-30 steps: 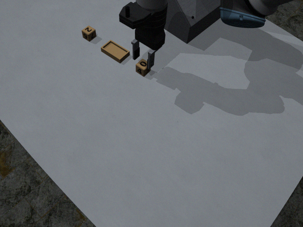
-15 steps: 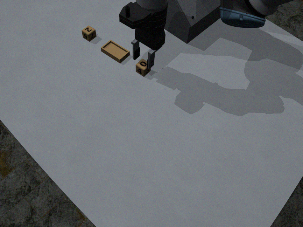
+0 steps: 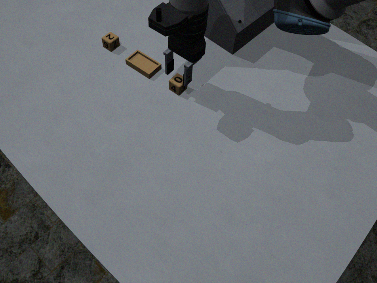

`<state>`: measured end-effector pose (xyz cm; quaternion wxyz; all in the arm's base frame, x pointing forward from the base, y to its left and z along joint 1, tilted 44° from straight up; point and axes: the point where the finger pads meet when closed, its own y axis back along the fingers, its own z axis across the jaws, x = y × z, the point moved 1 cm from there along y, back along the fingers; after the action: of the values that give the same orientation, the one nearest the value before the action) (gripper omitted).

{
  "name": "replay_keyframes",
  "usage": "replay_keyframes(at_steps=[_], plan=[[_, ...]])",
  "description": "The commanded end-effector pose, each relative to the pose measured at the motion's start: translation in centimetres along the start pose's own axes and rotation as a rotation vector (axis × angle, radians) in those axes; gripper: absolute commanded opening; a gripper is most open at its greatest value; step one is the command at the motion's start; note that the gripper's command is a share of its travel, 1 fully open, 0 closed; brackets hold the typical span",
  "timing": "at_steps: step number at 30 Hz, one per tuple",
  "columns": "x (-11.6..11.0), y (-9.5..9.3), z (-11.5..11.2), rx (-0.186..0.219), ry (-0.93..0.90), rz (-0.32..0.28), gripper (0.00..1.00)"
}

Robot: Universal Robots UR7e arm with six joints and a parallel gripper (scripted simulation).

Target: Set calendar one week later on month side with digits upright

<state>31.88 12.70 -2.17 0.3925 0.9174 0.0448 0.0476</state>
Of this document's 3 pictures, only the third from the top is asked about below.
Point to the tan shallow rectangular tray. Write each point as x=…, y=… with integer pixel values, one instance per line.
x=143, y=64

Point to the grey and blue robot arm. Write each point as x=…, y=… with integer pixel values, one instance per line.
x=308, y=17

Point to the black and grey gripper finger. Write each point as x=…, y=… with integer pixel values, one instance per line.
x=187, y=76
x=169, y=61

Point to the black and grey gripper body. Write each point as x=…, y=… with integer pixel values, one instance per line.
x=184, y=22

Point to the tan wooden cube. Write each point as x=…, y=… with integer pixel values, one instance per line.
x=110, y=41
x=176, y=84

